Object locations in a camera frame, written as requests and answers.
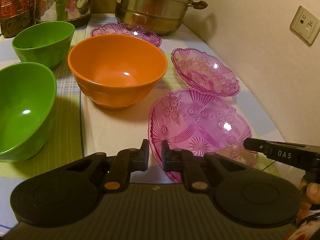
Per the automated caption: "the pink glass plate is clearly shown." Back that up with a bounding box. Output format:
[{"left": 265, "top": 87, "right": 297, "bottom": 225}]
[
  {"left": 90, "top": 23, "right": 162, "bottom": 48},
  {"left": 148, "top": 88, "right": 258, "bottom": 167},
  {"left": 171, "top": 48, "right": 240, "bottom": 96}
]

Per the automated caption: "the orange plastic bowl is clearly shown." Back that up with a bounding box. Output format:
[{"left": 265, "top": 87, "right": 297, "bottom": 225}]
[{"left": 67, "top": 34, "right": 168, "bottom": 109}]

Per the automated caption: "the green plastic bowl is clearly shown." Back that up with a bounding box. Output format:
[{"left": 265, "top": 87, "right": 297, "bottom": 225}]
[
  {"left": 11, "top": 21, "right": 75, "bottom": 70},
  {"left": 1, "top": 62, "right": 57, "bottom": 163}
]

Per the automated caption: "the person's right hand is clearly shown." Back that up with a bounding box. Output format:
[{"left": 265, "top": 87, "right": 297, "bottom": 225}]
[{"left": 287, "top": 175, "right": 319, "bottom": 239}]

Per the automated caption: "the steel steamer pot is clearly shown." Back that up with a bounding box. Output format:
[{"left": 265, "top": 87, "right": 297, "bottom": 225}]
[{"left": 115, "top": 0, "right": 208, "bottom": 36}]

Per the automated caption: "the shiny steel kettle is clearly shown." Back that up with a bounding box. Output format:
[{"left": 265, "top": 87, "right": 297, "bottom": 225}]
[{"left": 35, "top": 0, "right": 91, "bottom": 28}]

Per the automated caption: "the cooking oil bottle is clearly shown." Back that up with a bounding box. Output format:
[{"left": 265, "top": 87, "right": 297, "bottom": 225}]
[{"left": 1, "top": 0, "right": 35, "bottom": 38}]

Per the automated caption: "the network wall outlet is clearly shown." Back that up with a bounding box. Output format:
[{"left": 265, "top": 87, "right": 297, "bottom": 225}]
[{"left": 290, "top": 5, "right": 320, "bottom": 46}]

